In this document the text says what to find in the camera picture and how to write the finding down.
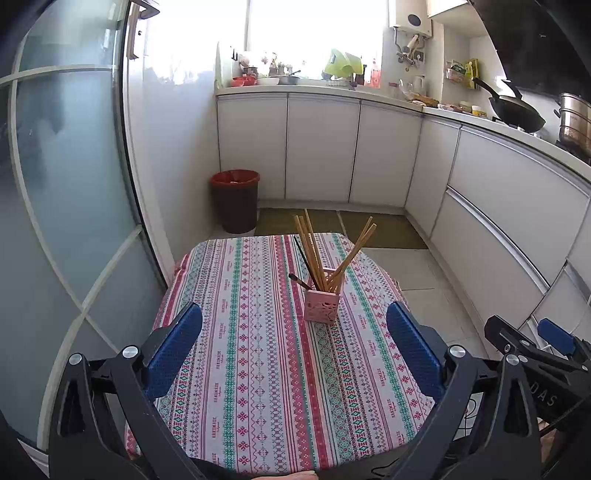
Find patterned red green tablecloth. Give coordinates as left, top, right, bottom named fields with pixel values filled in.
left=155, top=235, right=433, bottom=475

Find red rimmed brown trash bin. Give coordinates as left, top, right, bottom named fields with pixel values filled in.
left=209, top=169, right=260, bottom=234

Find olive floor mat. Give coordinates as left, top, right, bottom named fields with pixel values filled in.
left=254, top=208, right=427, bottom=250

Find stainless steel steamer pot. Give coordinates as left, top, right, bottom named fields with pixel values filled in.
left=554, top=93, right=591, bottom=157

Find pink perforated utensil holder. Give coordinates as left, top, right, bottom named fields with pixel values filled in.
left=304, top=282, right=342, bottom=324

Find black range hood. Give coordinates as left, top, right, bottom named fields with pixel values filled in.
left=471, top=1, right=590, bottom=100

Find white kitchen base cabinets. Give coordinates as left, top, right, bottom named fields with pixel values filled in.
left=215, top=86, right=590, bottom=338

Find red bowl on counter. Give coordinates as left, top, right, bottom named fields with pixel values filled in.
left=230, top=75, right=256, bottom=87

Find white gas water heater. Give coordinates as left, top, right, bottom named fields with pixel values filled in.
left=389, top=0, right=433, bottom=38

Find black wok pan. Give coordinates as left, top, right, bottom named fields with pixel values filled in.
left=472, top=77, right=546, bottom=133

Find frosted glass sliding door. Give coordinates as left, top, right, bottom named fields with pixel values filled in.
left=1, top=1, right=164, bottom=451

